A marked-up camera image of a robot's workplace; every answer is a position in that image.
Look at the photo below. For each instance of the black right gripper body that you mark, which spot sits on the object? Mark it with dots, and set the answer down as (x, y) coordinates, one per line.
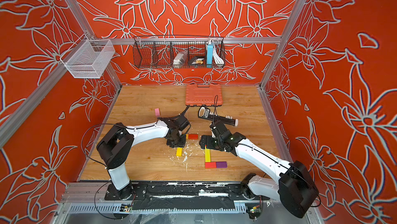
(212, 143)

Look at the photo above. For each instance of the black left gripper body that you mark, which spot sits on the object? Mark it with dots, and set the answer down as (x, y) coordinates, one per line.
(179, 142)

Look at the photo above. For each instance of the bright yellow block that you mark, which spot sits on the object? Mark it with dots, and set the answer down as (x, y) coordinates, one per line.
(179, 152)

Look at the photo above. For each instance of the small red block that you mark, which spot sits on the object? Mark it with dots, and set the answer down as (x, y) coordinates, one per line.
(193, 136)

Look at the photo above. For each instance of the lime yellow long block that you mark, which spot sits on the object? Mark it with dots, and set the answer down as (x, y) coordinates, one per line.
(207, 156)

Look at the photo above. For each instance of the dark purple block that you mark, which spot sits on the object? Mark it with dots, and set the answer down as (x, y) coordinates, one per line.
(221, 164)

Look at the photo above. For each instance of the long red block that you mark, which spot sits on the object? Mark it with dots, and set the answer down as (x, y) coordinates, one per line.
(210, 165)

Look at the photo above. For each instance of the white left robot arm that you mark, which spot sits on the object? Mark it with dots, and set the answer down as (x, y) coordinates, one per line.
(116, 145)

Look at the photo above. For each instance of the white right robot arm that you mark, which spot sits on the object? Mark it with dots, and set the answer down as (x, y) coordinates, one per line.
(292, 184)

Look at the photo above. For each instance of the orange plastic tool case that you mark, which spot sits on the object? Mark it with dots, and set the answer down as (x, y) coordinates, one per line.
(203, 95)

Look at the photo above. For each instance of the silver packet in basket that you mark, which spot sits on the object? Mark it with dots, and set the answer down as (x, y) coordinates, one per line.
(180, 59)

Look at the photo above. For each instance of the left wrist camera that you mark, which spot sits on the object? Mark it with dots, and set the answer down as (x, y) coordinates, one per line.
(182, 124)

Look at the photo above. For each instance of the black wire wall basket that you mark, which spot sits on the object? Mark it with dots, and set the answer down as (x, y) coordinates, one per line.
(159, 52)

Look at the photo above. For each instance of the white wire basket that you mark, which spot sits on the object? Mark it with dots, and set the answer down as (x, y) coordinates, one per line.
(89, 59)

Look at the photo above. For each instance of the aluminium frame post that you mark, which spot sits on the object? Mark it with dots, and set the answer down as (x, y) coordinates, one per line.
(81, 19)

